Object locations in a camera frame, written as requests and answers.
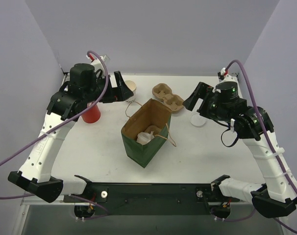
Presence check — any green brown paper bag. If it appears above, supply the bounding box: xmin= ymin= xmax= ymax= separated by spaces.
xmin=121 ymin=99 xmax=176 ymax=168

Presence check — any white paper coffee cup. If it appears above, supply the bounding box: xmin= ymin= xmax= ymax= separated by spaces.
xmin=136 ymin=132 xmax=154 ymax=145

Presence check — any brown pulp cup carrier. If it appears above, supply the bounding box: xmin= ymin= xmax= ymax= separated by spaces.
xmin=145 ymin=125 xmax=161 ymax=137

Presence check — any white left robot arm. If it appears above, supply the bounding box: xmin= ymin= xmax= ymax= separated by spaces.
xmin=8 ymin=63 xmax=133 ymax=203

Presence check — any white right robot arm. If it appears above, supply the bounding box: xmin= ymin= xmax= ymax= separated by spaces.
xmin=183 ymin=81 xmax=297 ymax=218

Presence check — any flat white plastic lid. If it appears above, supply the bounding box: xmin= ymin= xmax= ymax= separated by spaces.
xmin=190 ymin=112 xmax=206 ymax=128

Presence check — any red straw holder cup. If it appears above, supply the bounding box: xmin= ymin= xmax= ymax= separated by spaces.
xmin=81 ymin=105 xmax=101 ymax=124

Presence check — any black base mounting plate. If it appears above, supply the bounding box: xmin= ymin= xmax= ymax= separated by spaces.
xmin=62 ymin=183 xmax=247 ymax=216

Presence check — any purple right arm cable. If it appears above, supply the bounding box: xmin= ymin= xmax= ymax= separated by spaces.
xmin=212 ymin=59 xmax=297 ymax=235

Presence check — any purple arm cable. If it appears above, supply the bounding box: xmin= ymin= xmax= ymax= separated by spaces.
xmin=212 ymin=59 xmax=297 ymax=235
xmin=0 ymin=50 xmax=110 ymax=220

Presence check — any aluminium frame rail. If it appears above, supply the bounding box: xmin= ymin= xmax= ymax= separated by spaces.
xmin=21 ymin=195 xmax=64 ymax=206

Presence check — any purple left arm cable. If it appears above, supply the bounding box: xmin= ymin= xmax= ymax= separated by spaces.
xmin=0 ymin=50 xmax=110 ymax=220

